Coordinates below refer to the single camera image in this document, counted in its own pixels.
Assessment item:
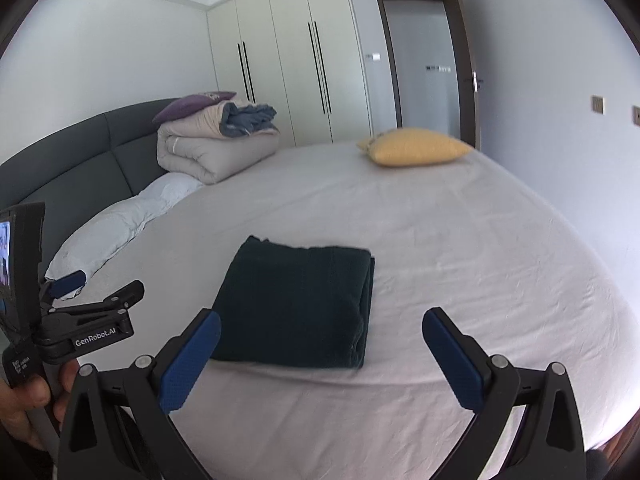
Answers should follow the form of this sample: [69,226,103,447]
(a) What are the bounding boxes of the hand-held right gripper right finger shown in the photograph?
[422,307,587,480]

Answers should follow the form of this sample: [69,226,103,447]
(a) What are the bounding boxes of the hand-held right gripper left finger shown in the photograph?
[57,309,222,480]

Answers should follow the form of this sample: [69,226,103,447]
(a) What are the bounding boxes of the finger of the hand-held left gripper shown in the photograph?
[50,280,146,318]
[39,270,87,307]

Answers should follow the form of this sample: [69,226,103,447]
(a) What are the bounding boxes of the dark green sweater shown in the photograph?
[210,235,376,372]

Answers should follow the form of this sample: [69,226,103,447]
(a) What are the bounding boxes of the person's left hand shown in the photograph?
[0,359,82,453]

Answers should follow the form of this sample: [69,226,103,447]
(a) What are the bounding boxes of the white pillow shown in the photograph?
[45,172,206,282]

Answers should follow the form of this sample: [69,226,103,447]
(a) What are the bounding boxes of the dark grey headboard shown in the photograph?
[0,99,182,273]

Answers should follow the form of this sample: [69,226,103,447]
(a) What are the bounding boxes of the bed with white sheet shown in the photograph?
[45,139,632,480]

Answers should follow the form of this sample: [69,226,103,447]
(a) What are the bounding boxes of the folded beige duvet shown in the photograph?
[156,105,281,185]

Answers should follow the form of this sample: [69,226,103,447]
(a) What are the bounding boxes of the brown cloth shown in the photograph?
[597,427,633,466]

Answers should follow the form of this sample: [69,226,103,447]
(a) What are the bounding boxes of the purple pillow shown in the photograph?
[152,91,237,125]

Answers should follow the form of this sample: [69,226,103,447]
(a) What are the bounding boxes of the blue-grey blanket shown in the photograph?
[221,102,278,139]

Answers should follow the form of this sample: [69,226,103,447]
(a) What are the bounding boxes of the yellow pillow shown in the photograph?
[356,128,474,167]

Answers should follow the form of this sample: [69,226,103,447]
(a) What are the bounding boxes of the cream wardrobe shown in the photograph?
[206,0,374,149]

